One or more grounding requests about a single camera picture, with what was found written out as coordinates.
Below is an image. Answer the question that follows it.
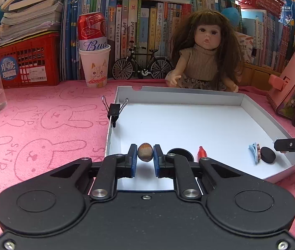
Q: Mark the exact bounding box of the black round lid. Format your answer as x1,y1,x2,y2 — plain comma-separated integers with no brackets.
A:
260,147,276,164
167,148,194,162

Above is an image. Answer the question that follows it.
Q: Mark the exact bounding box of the brown walnut keychain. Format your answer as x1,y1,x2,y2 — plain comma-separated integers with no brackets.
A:
137,143,154,163

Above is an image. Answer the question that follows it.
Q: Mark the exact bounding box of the blue hair clip in tray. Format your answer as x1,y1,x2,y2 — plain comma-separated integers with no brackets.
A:
249,142,261,165

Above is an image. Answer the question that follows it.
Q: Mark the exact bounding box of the small red bottle toy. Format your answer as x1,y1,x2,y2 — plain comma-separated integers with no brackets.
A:
197,146,207,160

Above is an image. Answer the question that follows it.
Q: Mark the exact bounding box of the pink rabbit tablecloth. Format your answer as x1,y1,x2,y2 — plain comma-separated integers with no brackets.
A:
0,78,295,245

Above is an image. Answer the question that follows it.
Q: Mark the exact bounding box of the white cardboard tray box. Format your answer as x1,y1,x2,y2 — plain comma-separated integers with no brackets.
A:
105,86,295,183

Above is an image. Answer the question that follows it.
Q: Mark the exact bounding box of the black round lid in tray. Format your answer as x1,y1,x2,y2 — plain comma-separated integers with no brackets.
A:
167,148,194,162

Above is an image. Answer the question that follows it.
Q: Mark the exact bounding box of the black binder clip on tray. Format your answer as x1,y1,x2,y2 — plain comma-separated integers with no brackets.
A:
102,95,128,128

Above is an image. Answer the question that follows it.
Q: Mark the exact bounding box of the colourful pencil box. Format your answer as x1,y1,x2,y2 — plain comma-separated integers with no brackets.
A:
236,32,254,64

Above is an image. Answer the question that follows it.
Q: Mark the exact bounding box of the brown-haired doll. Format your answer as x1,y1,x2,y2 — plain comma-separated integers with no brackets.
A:
165,10,244,93

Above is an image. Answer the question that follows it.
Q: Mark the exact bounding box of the red plastic basket left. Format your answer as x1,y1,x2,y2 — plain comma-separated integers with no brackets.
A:
0,32,60,89

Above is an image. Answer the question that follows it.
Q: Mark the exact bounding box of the red plastic basket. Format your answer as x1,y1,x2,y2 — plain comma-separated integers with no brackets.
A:
0,32,60,89
238,0,284,17

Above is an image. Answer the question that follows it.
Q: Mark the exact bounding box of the white cat paper cup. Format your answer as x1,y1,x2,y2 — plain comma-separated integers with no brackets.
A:
79,45,111,88

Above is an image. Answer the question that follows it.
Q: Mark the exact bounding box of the red plastic basket top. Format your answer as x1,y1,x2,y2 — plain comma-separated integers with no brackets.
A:
238,0,284,17

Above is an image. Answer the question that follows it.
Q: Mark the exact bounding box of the black miniature bicycle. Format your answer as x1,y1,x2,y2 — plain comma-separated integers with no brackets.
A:
111,45,173,80

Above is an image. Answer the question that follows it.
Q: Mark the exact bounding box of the red Budweiser can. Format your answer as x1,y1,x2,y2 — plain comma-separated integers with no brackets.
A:
77,12,107,51

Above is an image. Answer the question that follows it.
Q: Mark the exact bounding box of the row of upright books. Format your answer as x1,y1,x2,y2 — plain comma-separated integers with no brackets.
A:
59,0,295,80

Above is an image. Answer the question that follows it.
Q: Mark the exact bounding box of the stack of books left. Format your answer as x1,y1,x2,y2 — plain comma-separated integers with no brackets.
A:
0,0,64,46

